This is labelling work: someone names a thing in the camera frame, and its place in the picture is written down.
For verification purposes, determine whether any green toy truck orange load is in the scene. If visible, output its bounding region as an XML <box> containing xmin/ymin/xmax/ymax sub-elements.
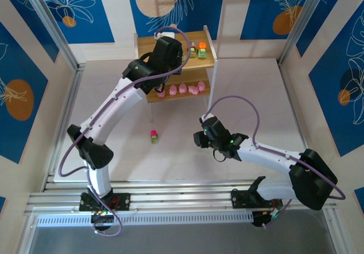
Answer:
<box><xmin>197</xmin><ymin>41</ymin><xmax>208</xmax><ymax>59</ymax></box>

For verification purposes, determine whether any black connector block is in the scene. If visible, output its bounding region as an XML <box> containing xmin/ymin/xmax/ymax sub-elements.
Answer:
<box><xmin>251</xmin><ymin>210</ymin><xmax>281</xmax><ymax>228</ymax></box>
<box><xmin>90</xmin><ymin>211</ymin><xmax>115</xmax><ymax>234</ymax></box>

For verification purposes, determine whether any grey metal panel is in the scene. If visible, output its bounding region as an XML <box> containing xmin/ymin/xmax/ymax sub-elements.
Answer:
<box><xmin>28</xmin><ymin>208</ymin><xmax>336</xmax><ymax>254</ymax></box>

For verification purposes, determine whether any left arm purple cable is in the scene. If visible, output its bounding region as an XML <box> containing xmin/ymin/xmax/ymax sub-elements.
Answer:
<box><xmin>58</xmin><ymin>27</ymin><xmax>191</xmax><ymax>237</ymax></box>

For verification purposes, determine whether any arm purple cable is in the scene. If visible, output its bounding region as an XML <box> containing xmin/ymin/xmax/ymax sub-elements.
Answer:
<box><xmin>203</xmin><ymin>95</ymin><xmax>346</xmax><ymax>226</ymax></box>
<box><xmin>58</xmin><ymin>27</ymin><xmax>191</xmax><ymax>237</ymax></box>

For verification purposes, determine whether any wooden shelf with white frame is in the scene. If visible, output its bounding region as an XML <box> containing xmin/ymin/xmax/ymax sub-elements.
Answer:
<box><xmin>133</xmin><ymin>25</ymin><xmax>219</xmax><ymax>123</ymax></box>

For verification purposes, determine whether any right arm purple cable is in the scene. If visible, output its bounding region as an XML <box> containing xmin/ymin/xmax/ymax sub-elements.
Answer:
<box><xmin>203</xmin><ymin>95</ymin><xmax>346</xmax><ymax>226</ymax></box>

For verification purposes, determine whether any aluminium mounting rail frame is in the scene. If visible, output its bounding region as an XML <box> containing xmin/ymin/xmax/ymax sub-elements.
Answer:
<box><xmin>24</xmin><ymin>180</ymin><xmax>336</xmax><ymax>216</ymax></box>

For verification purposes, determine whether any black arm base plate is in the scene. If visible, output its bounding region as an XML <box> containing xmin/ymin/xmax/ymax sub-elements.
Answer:
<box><xmin>78</xmin><ymin>193</ymin><xmax>131</xmax><ymax>212</ymax></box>
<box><xmin>230</xmin><ymin>190</ymin><xmax>284</xmax><ymax>209</ymax></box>

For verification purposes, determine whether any white slotted cable duct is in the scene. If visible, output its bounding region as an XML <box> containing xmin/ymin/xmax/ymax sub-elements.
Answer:
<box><xmin>36</xmin><ymin>211</ymin><xmax>254</xmax><ymax>227</ymax></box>

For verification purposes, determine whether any aluminium table edge rail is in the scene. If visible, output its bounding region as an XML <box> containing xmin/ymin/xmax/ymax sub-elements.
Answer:
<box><xmin>277</xmin><ymin>59</ymin><xmax>309</xmax><ymax>152</ymax></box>
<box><xmin>41</xmin><ymin>63</ymin><xmax>88</xmax><ymax>193</ymax></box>

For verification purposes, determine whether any aluminium frame post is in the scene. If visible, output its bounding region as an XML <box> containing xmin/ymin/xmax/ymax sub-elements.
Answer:
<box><xmin>19</xmin><ymin>0</ymin><xmax>86</xmax><ymax>72</ymax></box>
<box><xmin>278</xmin><ymin>0</ymin><xmax>338</xmax><ymax>67</ymax></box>

